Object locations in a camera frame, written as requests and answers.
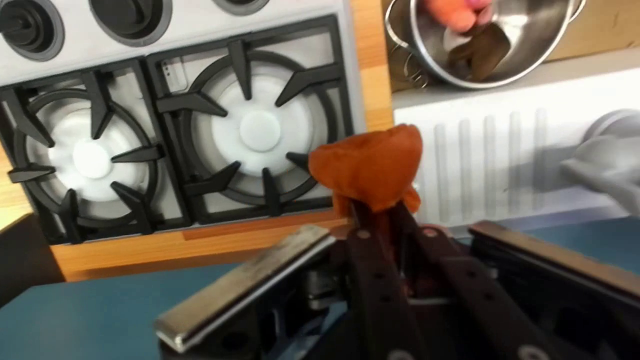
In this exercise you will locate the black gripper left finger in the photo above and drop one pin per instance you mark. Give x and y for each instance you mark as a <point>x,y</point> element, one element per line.
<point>190,320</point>

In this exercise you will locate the wooden counter cabinet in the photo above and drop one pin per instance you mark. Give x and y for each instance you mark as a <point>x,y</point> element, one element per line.
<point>267,227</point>

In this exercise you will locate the pink plush toy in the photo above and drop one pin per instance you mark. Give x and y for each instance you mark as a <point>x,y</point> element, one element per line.
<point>460,15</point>

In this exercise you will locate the teal planter box left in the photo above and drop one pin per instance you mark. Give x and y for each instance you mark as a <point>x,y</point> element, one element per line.
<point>115,318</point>

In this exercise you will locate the orange plush toy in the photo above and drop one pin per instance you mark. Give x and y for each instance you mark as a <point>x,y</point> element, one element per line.
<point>375,168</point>

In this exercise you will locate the brown white plush toy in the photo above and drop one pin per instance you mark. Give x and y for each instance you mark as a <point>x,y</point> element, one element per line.
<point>482,53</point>

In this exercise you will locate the grey toy stove top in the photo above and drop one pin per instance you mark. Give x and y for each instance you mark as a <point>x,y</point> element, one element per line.
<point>166,112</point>

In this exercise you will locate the grey sink faucet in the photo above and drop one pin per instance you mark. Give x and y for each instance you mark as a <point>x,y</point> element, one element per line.
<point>607,158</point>

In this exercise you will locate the white sink basin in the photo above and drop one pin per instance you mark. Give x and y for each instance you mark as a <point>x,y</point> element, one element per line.
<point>494,154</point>

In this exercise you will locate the steel pot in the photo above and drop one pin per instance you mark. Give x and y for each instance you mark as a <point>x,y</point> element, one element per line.
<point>516,41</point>

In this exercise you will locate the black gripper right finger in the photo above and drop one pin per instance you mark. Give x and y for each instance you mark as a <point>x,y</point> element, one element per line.
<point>614,280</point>

